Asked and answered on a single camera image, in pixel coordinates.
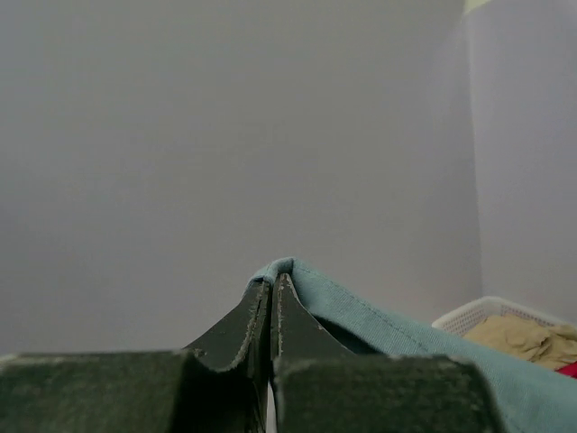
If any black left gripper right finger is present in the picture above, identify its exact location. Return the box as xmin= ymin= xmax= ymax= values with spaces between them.
xmin=270 ymin=273 xmax=505 ymax=432

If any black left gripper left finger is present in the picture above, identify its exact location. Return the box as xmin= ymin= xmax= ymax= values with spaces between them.
xmin=1 ymin=281 xmax=271 ymax=432

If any blue t shirt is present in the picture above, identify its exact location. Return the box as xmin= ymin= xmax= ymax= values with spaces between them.
xmin=252 ymin=257 xmax=576 ymax=432

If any white plastic laundry basket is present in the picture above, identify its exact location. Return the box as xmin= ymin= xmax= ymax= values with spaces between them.
xmin=432 ymin=296 xmax=569 ymax=336

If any beige t shirt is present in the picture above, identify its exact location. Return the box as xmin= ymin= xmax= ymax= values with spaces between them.
xmin=463 ymin=315 xmax=576 ymax=371

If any red t shirt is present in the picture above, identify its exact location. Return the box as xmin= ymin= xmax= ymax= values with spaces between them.
xmin=557 ymin=363 xmax=577 ymax=378

